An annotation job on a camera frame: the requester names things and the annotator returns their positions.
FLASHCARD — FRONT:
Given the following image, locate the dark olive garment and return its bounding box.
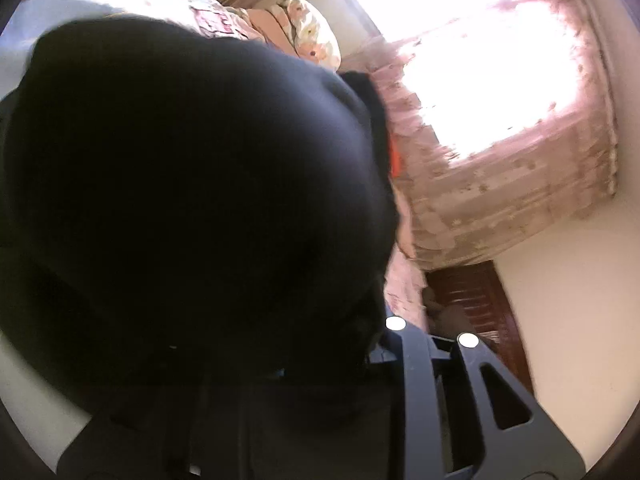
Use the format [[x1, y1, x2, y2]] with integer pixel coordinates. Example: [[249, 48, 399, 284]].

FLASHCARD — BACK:
[[422, 287, 498, 351]]

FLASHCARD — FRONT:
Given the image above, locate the black padded jacket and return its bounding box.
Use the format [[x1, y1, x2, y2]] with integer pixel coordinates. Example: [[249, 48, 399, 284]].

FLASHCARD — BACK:
[[1, 18, 399, 479]]

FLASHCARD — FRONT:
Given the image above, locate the pink long pillow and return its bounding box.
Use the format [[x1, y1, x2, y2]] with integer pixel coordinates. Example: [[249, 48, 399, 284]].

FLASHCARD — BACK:
[[226, 6, 298, 58]]

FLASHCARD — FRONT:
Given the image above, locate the pink floral lace curtain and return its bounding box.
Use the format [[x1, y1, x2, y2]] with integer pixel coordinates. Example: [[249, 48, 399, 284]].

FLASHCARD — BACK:
[[174, 0, 618, 273]]

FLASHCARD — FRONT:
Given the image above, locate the orange carrot plush pillow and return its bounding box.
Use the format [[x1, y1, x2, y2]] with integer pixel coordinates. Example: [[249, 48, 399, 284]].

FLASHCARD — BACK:
[[388, 133, 402, 179]]

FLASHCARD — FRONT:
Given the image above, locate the dark wooden headboard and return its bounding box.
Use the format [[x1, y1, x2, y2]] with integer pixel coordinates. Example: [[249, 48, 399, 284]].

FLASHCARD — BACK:
[[424, 261, 535, 392]]

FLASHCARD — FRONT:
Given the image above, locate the floral white pillow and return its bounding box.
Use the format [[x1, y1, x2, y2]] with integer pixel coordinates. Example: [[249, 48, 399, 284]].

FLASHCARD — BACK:
[[268, 0, 342, 72]]

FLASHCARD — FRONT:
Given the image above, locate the light blue plaid bedsheet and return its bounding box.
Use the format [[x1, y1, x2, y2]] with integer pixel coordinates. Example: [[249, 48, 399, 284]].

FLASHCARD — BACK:
[[0, 0, 198, 96]]

